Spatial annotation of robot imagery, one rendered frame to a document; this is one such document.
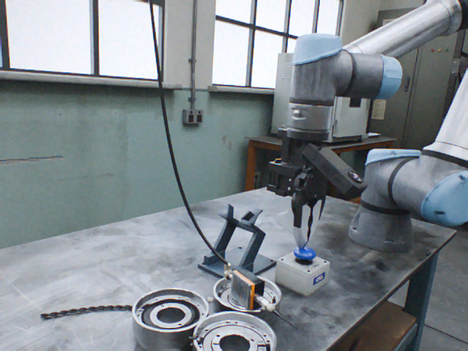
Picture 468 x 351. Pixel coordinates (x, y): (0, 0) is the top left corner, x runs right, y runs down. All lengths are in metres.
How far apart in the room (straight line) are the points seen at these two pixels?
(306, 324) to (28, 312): 0.42
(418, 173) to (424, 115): 3.44
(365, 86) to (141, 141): 1.82
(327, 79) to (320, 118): 0.06
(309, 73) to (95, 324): 0.49
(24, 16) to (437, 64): 3.53
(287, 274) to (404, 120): 3.73
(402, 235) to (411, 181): 0.16
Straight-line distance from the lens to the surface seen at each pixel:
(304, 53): 0.62
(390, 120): 4.37
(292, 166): 0.65
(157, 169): 2.44
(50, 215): 2.18
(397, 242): 0.94
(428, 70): 4.29
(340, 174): 0.60
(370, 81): 0.67
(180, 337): 0.52
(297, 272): 0.68
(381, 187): 0.90
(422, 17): 0.92
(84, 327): 0.60
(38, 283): 0.73
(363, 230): 0.94
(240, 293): 0.58
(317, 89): 0.61
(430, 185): 0.80
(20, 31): 2.13
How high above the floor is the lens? 1.14
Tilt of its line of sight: 13 degrees down
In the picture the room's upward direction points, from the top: 4 degrees clockwise
